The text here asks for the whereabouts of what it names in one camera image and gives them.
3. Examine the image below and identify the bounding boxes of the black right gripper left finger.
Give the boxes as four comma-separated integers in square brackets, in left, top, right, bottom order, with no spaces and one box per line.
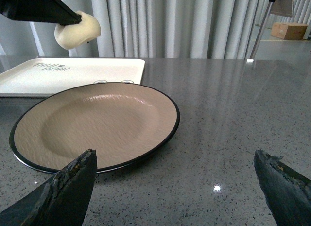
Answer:
[0,149,97,226]

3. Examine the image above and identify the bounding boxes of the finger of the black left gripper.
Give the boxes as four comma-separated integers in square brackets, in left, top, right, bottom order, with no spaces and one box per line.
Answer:
[0,0,82,25]

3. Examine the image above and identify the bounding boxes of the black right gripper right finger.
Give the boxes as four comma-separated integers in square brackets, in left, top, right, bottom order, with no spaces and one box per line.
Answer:
[254,150,311,226]

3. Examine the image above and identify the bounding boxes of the white steamed bun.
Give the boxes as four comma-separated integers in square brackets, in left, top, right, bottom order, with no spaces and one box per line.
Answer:
[54,11,101,50]

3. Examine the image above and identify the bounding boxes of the beige plate with black rim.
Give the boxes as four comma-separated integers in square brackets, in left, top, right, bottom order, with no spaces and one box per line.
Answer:
[9,82,180,173]

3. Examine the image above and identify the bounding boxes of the white bear print tray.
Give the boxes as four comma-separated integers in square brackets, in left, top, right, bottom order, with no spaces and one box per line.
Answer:
[0,58,145,97]

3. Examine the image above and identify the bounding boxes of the grey pleated curtain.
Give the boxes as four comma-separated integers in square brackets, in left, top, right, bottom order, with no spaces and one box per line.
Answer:
[0,0,259,59]

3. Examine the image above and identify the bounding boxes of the cardboard box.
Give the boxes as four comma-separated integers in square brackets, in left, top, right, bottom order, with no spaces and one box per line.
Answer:
[271,22,308,40]

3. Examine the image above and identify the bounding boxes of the grey board on stand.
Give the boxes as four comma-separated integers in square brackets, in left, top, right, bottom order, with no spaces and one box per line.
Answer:
[269,0,294,18]

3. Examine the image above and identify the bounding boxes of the metal tripod stand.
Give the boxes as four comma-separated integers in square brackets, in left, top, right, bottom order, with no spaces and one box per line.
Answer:
[249,0,276,59]

